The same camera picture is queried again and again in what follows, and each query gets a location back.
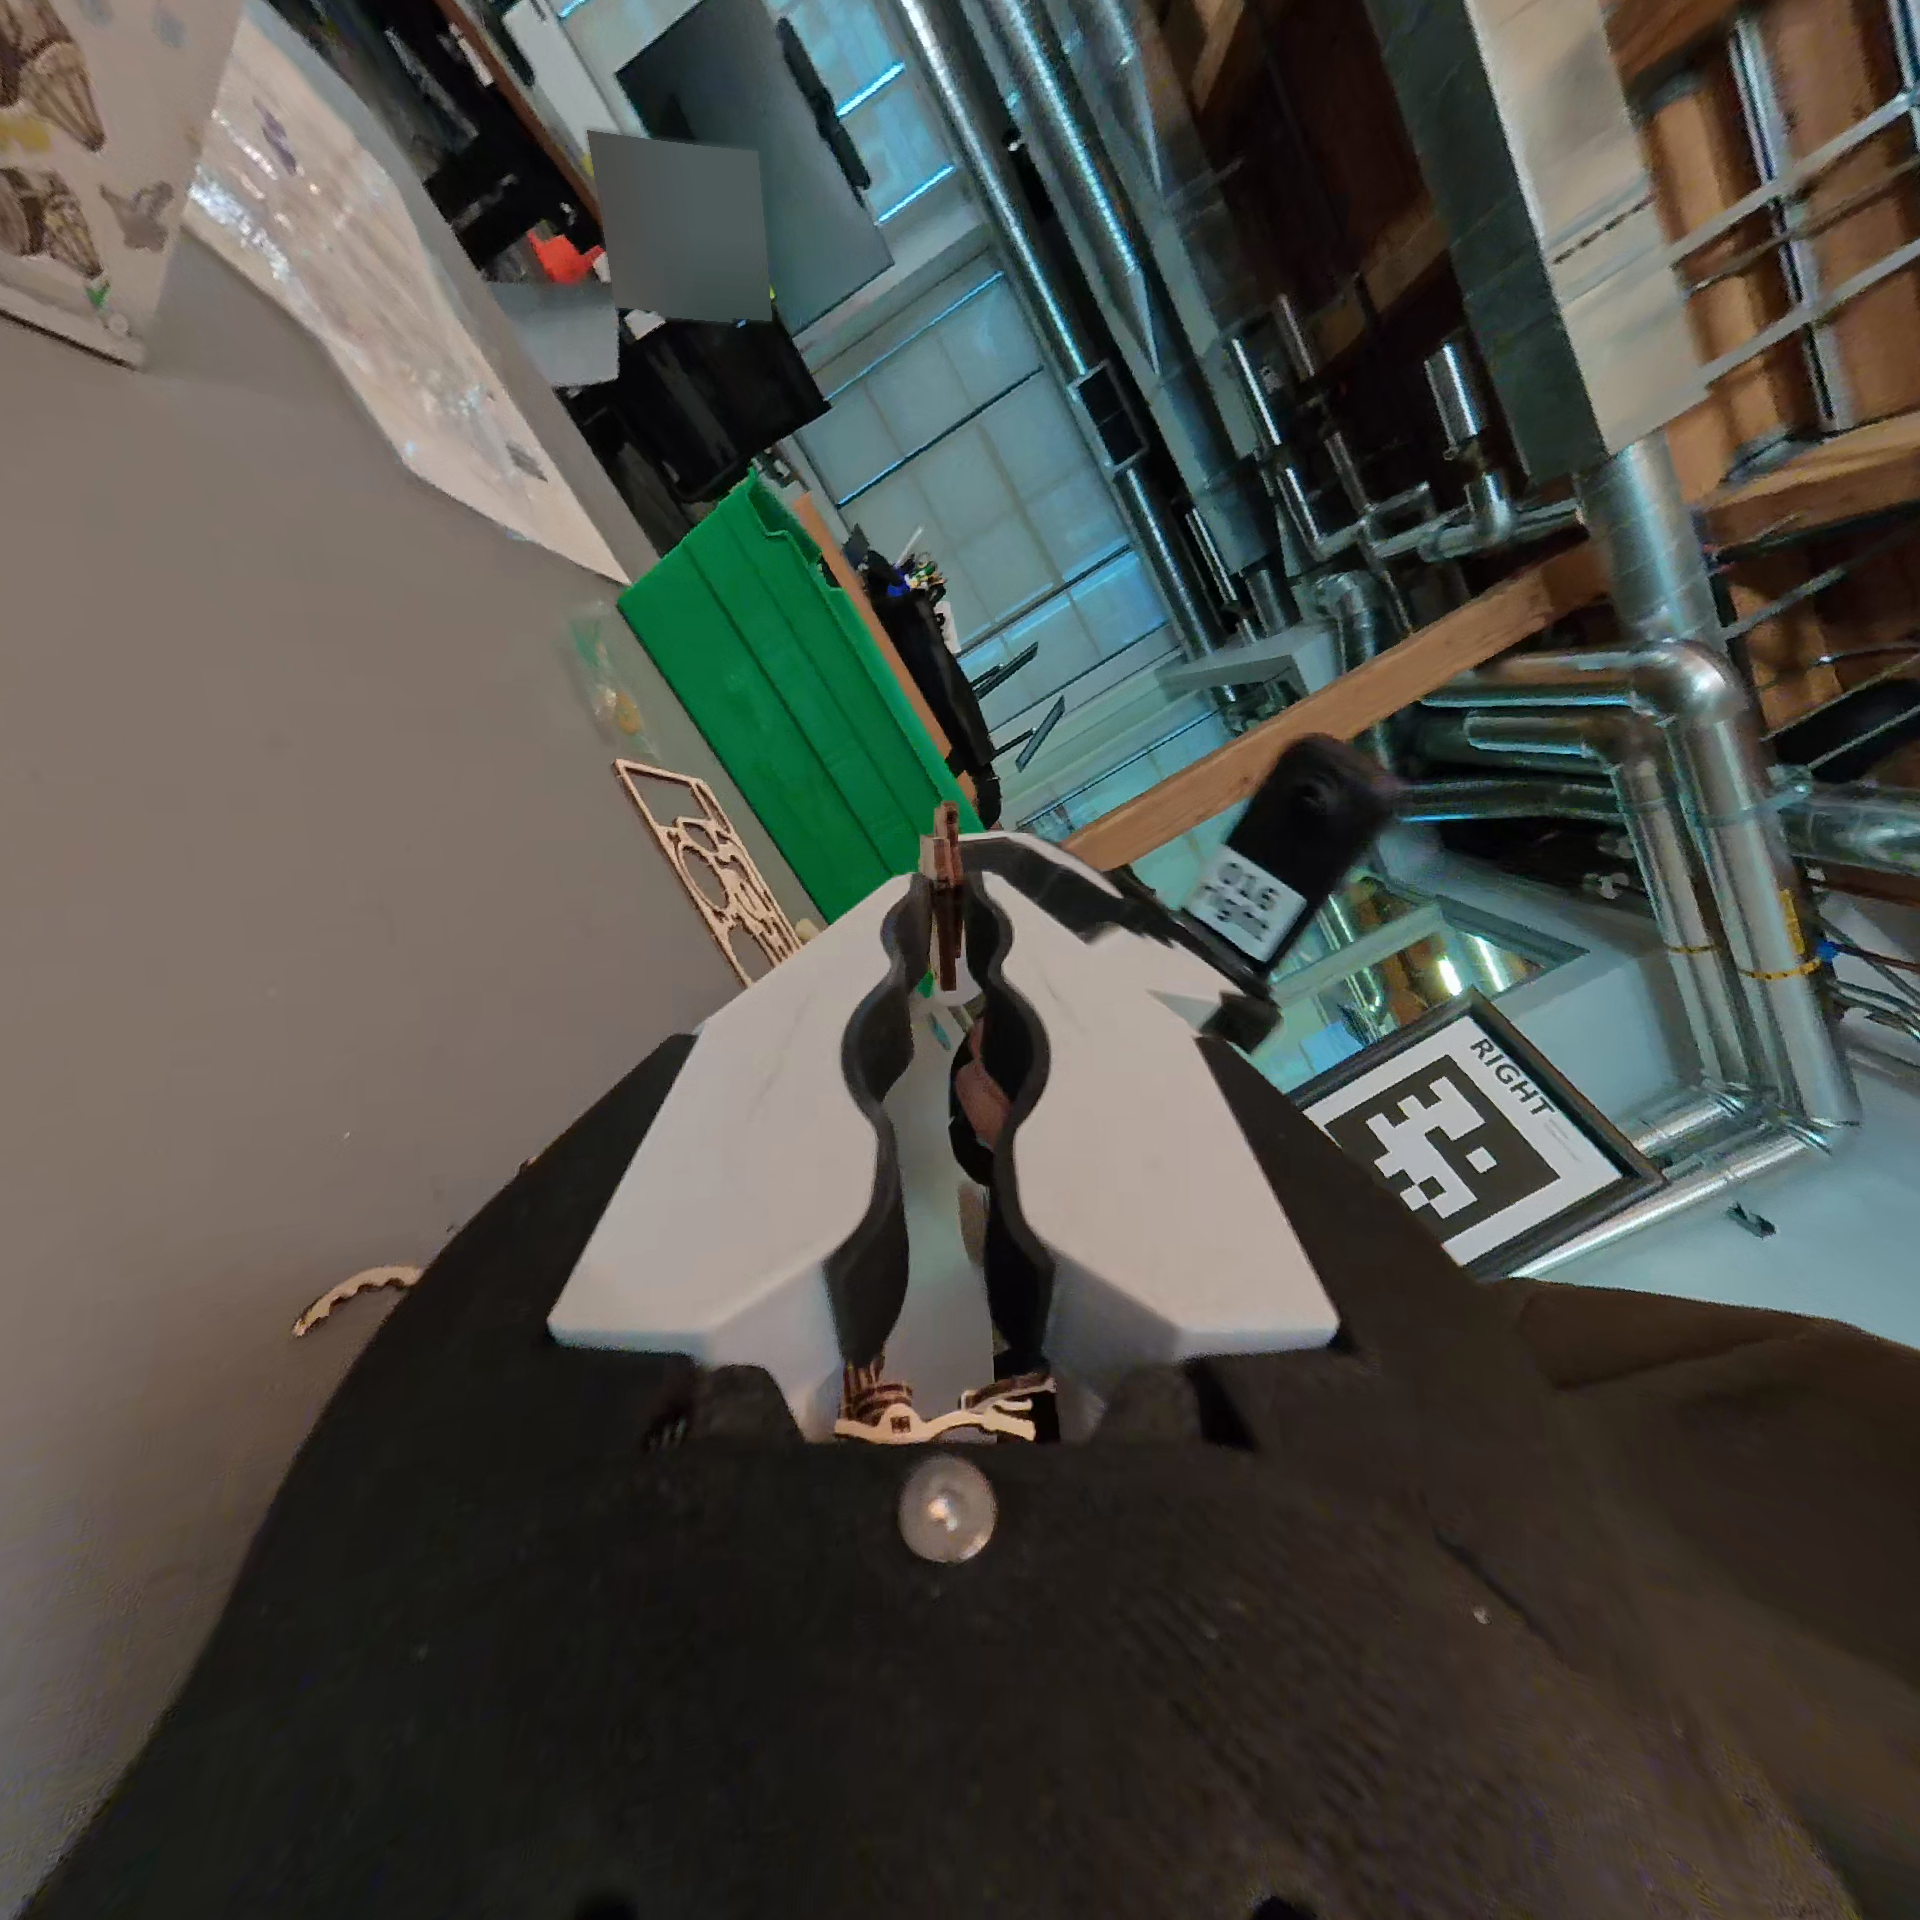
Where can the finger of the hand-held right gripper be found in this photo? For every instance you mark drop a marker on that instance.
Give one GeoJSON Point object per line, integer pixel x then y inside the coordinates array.
{"type": "Point", "coordinates": [1050, 858]}
{"type": "Point", "coordinates": [1163, 953]}

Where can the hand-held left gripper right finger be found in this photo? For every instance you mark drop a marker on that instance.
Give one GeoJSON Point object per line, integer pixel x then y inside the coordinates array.
{"type": "Point", "coordinates": [1171, 1184]}

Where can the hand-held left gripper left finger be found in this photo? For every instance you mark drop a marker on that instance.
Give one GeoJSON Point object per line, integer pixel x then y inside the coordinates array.
{"type": "Point", "coordinates": [720, 1171]}

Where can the grey desk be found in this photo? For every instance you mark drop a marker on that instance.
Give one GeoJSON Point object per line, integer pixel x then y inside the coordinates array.
{"type": "Point", "coordinates": [301, 901]}

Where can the wooden ceiling beam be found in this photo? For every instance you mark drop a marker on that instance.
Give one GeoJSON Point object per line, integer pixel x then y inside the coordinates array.
{"type": "Point", "coordinates": [1350, 705]}

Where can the framed marker sign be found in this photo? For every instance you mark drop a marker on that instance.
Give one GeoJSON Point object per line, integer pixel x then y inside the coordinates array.
{"type": "Point", "coordinates": [1479, 1148]}

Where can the green plastic bin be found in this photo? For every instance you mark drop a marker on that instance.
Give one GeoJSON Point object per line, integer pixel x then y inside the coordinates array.
{"type": "Point", "coordinates": [780, 705]}

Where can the curved wooden gear piece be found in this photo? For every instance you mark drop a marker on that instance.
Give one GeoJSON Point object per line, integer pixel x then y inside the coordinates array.
{"type": "Point", "coordinates": [353, 1292]}

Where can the clear plastic bag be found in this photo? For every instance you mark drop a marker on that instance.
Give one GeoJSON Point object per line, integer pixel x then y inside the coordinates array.
{"type": "Point", "coordinates": [608, 698]}

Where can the person's brown shirt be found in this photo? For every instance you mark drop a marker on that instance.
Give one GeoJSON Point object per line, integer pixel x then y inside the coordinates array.
{"type": "Point", "coordinates": [1724, 1425]}

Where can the open instruction booklet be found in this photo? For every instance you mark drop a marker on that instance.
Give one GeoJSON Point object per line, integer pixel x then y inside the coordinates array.
{"type": "Point", "coordinates": [90, 194]}

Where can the wooden cut-out frame sheet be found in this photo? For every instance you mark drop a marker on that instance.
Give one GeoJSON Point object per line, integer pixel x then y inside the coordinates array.
{"type": "Point", "coordinates": [769, 949]}

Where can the silver ventilation duct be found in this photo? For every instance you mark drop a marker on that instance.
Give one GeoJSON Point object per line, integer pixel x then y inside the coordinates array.
{"type": "Point", "coordinates": [1694, 750]}

